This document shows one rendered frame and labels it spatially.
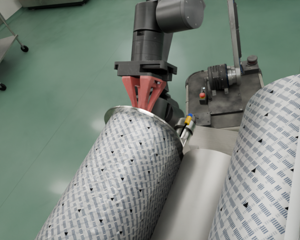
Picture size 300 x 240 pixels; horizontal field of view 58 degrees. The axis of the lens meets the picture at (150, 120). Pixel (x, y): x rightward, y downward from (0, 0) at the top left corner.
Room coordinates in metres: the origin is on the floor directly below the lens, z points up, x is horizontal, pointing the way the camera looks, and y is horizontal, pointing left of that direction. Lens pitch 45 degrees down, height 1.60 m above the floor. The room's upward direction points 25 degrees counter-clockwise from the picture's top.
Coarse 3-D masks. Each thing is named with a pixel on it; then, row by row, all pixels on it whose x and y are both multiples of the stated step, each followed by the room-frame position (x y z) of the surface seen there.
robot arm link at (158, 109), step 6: (150, 96) 0.47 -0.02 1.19; (156, 102) 0.44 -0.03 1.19; (162, 102) 0.44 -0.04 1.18; (168, 102) 0.46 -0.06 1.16; (156, 108) 0.43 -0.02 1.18; (162, 108) 0.43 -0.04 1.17; (168, 108) 0.46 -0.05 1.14; (156, 114) 0.42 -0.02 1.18; (162, 114) 0.42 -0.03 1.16; (168, 114) 0.45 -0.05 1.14
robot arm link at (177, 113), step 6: (150, 90) 0.48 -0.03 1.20; (168, 90) 0.47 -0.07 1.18; (162, 96) 0.49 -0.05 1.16; (168, 96) 0.48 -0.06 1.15; (174, 102) 0.49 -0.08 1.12; (174, 108) 0.46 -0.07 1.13; (174, 114) 0.44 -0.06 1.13; (180, 114) 0.46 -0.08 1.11; (168, 120) 0.44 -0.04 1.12; (174, 120) 0.44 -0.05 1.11; (174, 126) 0.44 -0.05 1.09
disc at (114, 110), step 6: (114, 108) 0.33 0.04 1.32; (120, 108) 0.32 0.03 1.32; (126, 108) 0.31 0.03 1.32; (132, 108) 0.31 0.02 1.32; (138, 108) 0.30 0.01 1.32; (108, 114) 0.35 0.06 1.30; (138, 114) 0.30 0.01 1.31; (144, 114) 0.29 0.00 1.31; (150, 114) 0.29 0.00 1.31; (108, 120) 0.35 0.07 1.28; (156, 120) 0.28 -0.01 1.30; (162, 120) 0.28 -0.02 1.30; (162, 126) 0.28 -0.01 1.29; (168, 126) 0.27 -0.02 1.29; (174, 132) 0.27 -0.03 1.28; (174, 138) 0.27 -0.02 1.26; (180, 144) 0.26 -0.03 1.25; (180, 150) 0.27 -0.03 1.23
